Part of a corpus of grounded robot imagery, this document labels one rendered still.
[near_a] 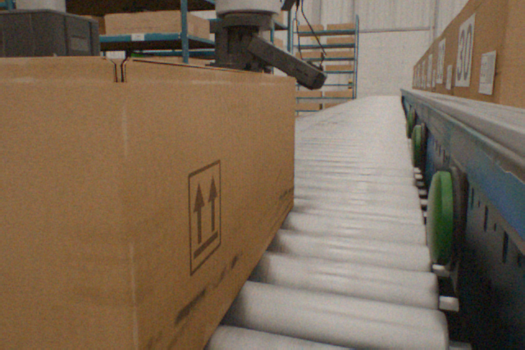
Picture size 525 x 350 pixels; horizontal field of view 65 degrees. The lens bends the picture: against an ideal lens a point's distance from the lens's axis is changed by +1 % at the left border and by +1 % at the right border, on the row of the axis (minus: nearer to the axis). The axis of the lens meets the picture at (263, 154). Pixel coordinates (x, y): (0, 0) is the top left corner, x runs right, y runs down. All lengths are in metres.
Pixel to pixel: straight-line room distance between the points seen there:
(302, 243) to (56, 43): 0.78
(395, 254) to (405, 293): 0.07
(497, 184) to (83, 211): 0.18
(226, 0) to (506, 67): 0.34
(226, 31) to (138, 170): 0.44
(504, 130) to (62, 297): 0.22
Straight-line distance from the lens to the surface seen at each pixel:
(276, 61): 0.56
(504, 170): 0.21
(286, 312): 0.33
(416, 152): 0.69
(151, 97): 0.19
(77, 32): 1.12
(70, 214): 0.19
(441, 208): 0.31
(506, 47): 0.53
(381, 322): 0.32
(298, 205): 0.58
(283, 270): 0.39
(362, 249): 0.44
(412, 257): 0.44
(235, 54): 0.60
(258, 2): 0.57
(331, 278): 0.38
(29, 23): 1.09
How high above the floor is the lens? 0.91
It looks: 9 degrees down
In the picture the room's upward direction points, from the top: straight up
